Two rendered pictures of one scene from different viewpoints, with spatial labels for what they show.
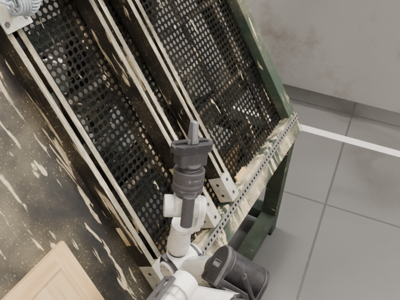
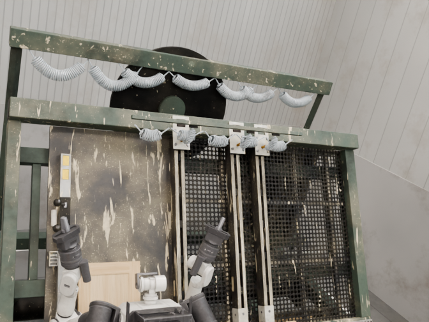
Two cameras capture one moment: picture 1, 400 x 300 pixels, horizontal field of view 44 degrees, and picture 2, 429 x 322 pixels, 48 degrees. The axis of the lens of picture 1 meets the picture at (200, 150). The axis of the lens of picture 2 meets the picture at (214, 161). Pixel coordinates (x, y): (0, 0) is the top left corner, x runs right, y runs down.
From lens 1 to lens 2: 126 cm
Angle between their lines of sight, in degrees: 37
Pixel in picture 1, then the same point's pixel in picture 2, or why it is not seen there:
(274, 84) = (358, 285)
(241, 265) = (201, 304)
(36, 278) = (113, 266)
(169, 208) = (190, 260)
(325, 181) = not seen: outside the picture
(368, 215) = not seen: outside the picture
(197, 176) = (210, 247)
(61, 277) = (126, 277)
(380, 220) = not seen: outside the picture
